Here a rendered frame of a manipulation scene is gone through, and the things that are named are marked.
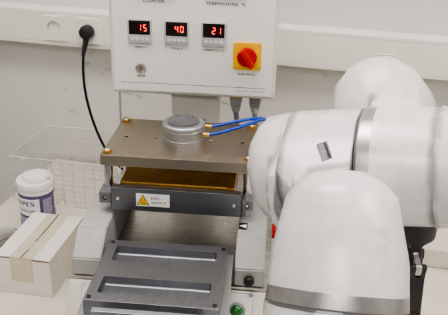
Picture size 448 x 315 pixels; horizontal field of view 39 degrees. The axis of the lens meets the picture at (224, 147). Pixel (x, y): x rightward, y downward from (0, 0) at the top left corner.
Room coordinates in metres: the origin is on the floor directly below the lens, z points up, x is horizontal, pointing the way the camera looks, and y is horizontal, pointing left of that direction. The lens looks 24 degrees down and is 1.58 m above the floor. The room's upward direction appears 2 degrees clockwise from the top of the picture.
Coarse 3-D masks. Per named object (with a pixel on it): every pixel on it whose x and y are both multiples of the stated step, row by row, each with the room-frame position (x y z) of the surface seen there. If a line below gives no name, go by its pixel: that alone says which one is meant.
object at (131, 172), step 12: (132, 168) 1.06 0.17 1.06; (144, 168) 1.06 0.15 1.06; (156, 168) 1.07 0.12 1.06; (120, 180) 1.01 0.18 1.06; (132, 180) 1.01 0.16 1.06; (144, 180) 1.01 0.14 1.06; (156, 180) 1.02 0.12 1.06; (168, 180) 1.02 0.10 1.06; (180, 180) 1.02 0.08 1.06; (192, 180) 1.02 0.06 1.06; (204, 180) 1.02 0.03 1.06; (216, 180) 1.02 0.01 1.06; (228, 180) 1.02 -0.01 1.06
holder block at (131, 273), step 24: (120, 240) 0.92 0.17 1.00; (120, 264) 0.85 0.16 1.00; (144, 264) 0.85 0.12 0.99; (168, 264) 0.85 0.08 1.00; (192, 264) 0.87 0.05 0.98; (216, 264) 0.85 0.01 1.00; (96, 288) 0.78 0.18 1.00; (120, 288) 0.80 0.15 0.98; (144, 288) 0.81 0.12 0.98; (168, 288) 0.81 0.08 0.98; (192, 288) 0.80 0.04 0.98; (216, 288) 0.79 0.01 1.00; (192, 312) 0.74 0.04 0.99; (216, 312) 0.74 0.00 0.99
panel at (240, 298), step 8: (80, 280) 0.90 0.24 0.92; (88, 280) 0.90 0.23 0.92; (80, 288) 0.89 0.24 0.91; (80, 296) 0.89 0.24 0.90; (232, 296) 0.88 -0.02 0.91; (240, 296) 0.88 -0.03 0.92; (248, 296) 0.88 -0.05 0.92; (80, 304) 0.88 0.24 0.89; (232, 304) 0.87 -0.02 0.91; (240, 304) 0.87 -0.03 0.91; (248, 304) 0.87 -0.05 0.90; (248, 312) 0.87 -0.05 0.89
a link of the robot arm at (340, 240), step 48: (288, 144) 0.52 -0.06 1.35; (336, 144) 0.50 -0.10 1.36; (288, 192) 0.49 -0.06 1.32; (336, 192) 0.41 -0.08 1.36; (384, 192) 0.42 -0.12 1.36; (288, 240) 0.41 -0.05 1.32; (336, 240) 0.39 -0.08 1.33; (384, 240) 0.39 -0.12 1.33; (288, 288) 0.38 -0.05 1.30; (336, 288) 0.37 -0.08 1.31; (384, 288) 0.37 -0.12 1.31
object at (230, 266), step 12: (228, 264) 0.89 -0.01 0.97; (228, 276) 0.86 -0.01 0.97; (228, 288) 0.82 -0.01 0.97; (228, 300) 0.80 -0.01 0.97; (96, 312) 0.71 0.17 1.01; (108, 312) 0.71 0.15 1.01; (120, 312) 0.71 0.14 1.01; (132, 312) 0.71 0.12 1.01; (144, 312) 0.71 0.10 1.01; (156, 312) 0.71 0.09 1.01; (168, 312) 0.71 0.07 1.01; (228, 312) 0.80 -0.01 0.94
